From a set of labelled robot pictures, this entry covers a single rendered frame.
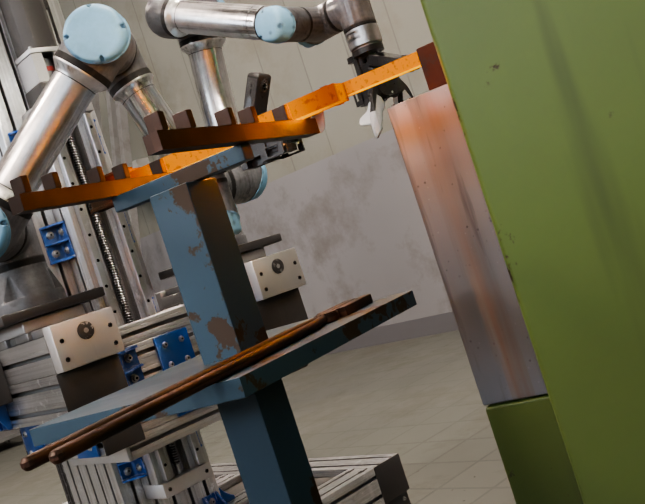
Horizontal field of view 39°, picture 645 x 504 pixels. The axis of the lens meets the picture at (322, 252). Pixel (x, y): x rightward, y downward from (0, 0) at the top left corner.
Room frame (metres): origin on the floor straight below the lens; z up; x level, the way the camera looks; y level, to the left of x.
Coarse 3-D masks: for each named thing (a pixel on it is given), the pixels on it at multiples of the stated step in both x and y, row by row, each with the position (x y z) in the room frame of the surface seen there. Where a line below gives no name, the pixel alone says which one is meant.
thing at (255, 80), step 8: (256, 72) 1.64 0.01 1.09; (248, 80) 1.63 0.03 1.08; (256, 80) 1.62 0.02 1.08; (264, 80) 1.63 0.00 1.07; (248, 88) 1.63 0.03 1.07; (256, 88) 1.62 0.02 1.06; (264, 88) 1.64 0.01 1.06; (248, 96) 1.63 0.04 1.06; (256, 96) 1.63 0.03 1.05; (264, 96) 1.65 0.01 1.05; (248, 104) 1.63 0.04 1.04; (256, 104) 1.63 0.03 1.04; (264, 104) 1.66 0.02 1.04; (256, 112) 1.64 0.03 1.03; (264, 112) 1.66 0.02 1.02
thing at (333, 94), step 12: (336, 84) 1.08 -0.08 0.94; (312, 96) 1.09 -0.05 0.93; (324, 96) 1.08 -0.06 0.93; (336, 96) 1.07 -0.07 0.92; (300, 108) 1.10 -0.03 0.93; (312, 108) 1.09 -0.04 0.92; (324, 108) 1.10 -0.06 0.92; (264, 120) 1.13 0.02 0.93; (168, 156) 1.22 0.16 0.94; (180, 156) 1.21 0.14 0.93; (192, 156) 1.20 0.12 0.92; (204, 156) 1.19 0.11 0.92; (132, 168) 1.27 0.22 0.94; (144, 168) 1.24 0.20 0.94; (168, 168) 1.22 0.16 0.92; (180, 168) 1.22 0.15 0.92; (108, 180) 1.29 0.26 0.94; (96, 204) 1.31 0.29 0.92; (108, 204) 1.29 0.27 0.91
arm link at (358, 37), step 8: (368, 24) 1.93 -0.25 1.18; (376, 24) 1.94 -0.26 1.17; (352, 32) 1.93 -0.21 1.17; (360, 32) 1.92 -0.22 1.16; (368, 32) 1.92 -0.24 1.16; (376, 32) 1.93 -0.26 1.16; (352, 40) 1.94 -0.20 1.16; (360, 40) 1.93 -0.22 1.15; (368, 40) 1.92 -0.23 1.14; (376, 40) 1.93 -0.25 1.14; (352, 48) 1.94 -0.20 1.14
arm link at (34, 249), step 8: (32, 224) 1.84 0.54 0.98; (32, 232) 1.82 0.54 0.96; (24, 240) 1.77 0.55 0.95; (32, 240) 1.82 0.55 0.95; (24, 248) 1.79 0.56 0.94; (32, 248) 1.81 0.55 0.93; (40, 248) 1.84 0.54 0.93; (16, 256) 1.79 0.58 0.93; (24, 256) 1.79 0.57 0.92; (0, 264) 1.78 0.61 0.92
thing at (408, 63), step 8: (408, 56) 1.47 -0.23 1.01; (416, 56) 1.46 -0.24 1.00; (392, 64) 1.48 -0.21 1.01; (400, 64) 1.48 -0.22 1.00; (408, 64) 1.47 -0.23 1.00; (416, 64) 1.46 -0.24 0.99; (368, 72) 1.51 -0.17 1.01; (376, 72) 1.50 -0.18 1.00; (384, 72) 1.49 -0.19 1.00; (392, 72) 1.49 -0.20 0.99; (400, 72) 1.48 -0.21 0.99; (352, 80) 1.53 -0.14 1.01; (360, 80) 1.52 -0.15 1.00; (368, 80) 1.51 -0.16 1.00; (376, 80) 1.50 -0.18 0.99; (384, 80) 1.51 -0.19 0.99; (352, 88) 1.53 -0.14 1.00; (360, 88) 1.52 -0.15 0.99; (368, 88) 1.54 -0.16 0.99
